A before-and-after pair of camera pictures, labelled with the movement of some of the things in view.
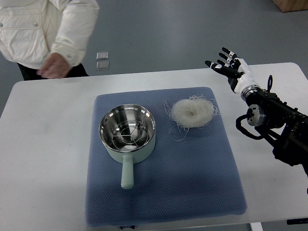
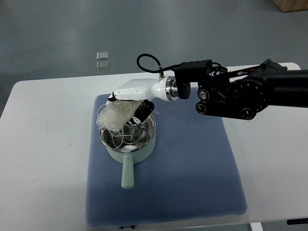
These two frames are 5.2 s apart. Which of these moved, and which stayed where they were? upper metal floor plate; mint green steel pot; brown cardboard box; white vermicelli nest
Moved: white vermicelli nest
Stayed: brown cardboard box; upper metal floor plate; mint green steel pot
